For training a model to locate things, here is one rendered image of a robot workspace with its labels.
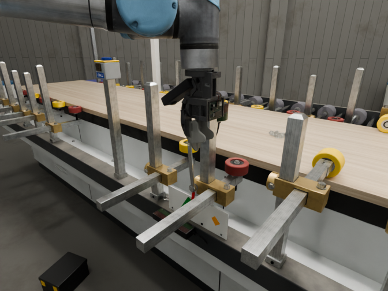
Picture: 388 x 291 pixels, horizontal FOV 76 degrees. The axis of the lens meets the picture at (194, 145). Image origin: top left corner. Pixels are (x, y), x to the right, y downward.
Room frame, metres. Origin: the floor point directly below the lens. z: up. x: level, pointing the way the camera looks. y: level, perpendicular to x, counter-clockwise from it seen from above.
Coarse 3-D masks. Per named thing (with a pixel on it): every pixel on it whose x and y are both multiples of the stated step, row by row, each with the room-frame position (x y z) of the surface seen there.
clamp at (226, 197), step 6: (198, 180) 0.70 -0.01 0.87; (216, 180) 0.70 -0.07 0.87; (198, 186) 0.69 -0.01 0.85; (204, 186) 0.67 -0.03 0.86; (210, 186) 0.66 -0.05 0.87; (216, 186) 0.66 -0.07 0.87; (222, 186) 0.66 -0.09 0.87; (234, 186) 0.66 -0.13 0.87; (198, 192) 0.69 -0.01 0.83; (222, 192) 0.63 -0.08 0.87; (228, 192) 0.63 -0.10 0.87; (234, 192) 0.66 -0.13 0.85; (222, 198) 0.63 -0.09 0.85; (228, 198) 0.63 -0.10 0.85; (222, 204) 0.63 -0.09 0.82; (228, 204) 0.63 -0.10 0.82
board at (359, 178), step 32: (64, 96) 1.99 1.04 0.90; (96, 96) 1.99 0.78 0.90; (128, 96) 1.99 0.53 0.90; (160, 96) 1.99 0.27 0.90; (224, 128) 1.15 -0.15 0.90; (256, 128) 1.15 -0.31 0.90; (320, 128) 1.15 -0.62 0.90; (352, 128) 1.15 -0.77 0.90; (256, 160) 0.79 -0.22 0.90; (352, 160) 0.79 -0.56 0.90; (384, 160) 0.79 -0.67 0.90; (352, 192) 0.60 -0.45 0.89; (384, 192) 0.58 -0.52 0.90
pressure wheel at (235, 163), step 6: (228, 162) 0.75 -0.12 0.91; (234, 162) 0.76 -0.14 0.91; (240, 162) 0.76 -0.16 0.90; (246, 162) 0.75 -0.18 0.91; (228, 168) 0.73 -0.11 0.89; (234, 168) 0.72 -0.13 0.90; (240, 168) 0.72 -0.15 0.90; (246, 168) 0.73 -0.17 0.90; (234, 174) 0.72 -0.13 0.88; (240, 174) 0.72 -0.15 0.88
